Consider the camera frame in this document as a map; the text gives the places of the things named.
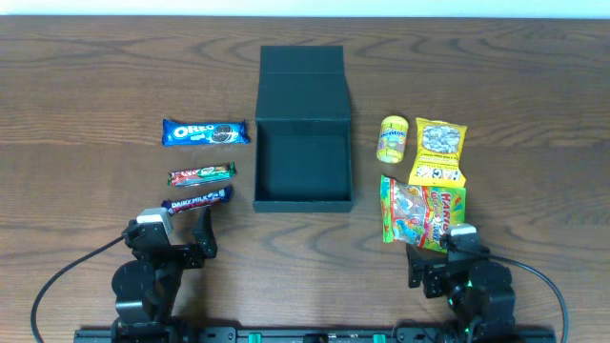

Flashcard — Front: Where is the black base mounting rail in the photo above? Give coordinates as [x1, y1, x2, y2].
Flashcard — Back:
[73, 325, 558, 343]

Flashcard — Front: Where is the blue Oreo cookie pack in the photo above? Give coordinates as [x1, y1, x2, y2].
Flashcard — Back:
[161, 119, 250, 147]

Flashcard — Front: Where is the dark green hinged gift box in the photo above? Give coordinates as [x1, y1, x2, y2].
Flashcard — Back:
[253, 46, 354, 212]

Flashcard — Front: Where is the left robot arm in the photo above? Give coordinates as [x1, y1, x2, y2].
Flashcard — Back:
[111, 208, 217, 342]

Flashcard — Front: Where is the yellow sunflower seed snack bag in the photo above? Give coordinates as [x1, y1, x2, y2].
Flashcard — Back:
[408, 117, 467, 188]

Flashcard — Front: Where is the red green Milo KitKat bar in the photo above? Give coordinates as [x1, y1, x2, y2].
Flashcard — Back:
[167, 163, 236, 188]

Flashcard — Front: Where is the green Haribo gummy worms bag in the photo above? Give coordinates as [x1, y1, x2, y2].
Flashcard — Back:
[379, 175, 467, 253]

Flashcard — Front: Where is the yellow Mentos gum bottle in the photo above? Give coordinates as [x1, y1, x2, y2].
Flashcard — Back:
[376, 115, 409, 164]

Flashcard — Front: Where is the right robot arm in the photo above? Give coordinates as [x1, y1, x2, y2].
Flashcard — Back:
[406, 233, 519, 342]

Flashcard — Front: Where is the purple Dairy Milk chocolate bar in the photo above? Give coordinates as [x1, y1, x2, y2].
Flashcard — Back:
[161, 185, 233, 215]

